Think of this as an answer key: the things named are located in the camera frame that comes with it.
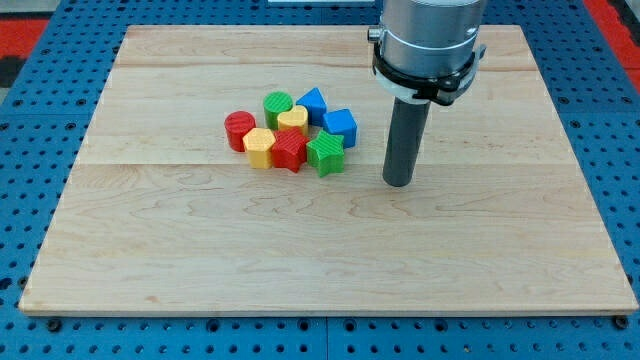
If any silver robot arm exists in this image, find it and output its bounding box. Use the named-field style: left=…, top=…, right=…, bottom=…
left=367, top=0, right=487, bottom=106

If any green star block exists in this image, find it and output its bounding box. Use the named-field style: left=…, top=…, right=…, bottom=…
left=306, top=130, right=345, bottom=177

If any red star block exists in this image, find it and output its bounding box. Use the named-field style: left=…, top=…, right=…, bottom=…
left=271, top=128, right=309, bottom=173

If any blue cube block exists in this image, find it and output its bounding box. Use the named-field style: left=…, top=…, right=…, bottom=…
left=322, top=109, right=358, bottom=148

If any yellow heart block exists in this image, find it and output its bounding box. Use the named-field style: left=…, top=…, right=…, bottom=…
left=277, top=105, right=309, bottom=136

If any yellow hexagon block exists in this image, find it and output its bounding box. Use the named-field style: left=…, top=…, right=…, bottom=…
left=243, top=128, right=276, bottom=169

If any blue triangle block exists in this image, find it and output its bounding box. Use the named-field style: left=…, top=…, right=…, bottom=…
left=296, top=87, right=328, bottom=127

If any green cylinder block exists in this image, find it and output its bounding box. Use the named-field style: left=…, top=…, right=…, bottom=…
left=263, top=91, right=293, bottom=130

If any red cylinder block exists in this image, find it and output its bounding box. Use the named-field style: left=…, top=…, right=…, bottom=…
left=224, top=111, right=256, bottom=152

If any dark grey cylindrical pointer rod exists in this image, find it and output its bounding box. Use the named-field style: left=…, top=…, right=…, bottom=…
left=382, top=98, right=430, bottom=187

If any light wooden board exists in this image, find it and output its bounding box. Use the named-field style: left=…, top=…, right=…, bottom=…
left=19, top=25, right=638, bottom=317

